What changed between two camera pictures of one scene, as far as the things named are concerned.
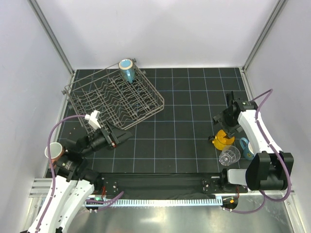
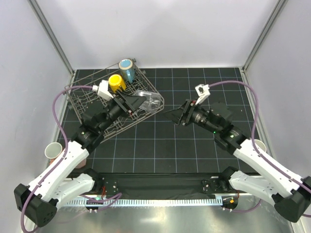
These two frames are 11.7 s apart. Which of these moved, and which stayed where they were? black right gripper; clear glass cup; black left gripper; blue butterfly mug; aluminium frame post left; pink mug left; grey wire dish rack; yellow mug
Moved: black left gripper; black right gripper; clear glass cup; yellow mug
Stayed: grey wire dish rack; aluminium frame post left; pink mug left; blue butterfly mug
